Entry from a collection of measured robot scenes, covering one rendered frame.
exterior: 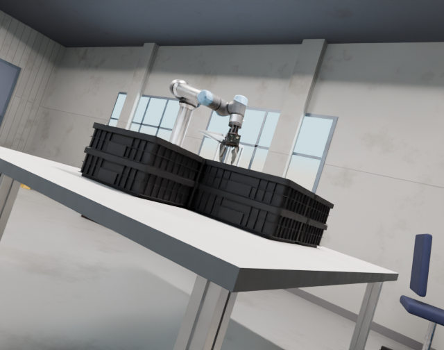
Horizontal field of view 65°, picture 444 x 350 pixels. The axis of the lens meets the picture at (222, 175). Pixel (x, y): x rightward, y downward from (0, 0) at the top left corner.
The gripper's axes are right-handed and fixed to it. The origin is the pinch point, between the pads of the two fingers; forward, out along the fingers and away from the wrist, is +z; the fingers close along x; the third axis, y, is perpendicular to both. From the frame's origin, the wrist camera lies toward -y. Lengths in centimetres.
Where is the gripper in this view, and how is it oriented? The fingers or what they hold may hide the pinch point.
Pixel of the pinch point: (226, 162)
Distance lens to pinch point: 182.5
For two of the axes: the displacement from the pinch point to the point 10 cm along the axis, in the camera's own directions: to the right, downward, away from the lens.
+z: -2.2, 9.6, -1.5
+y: 1.7, -1.2, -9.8
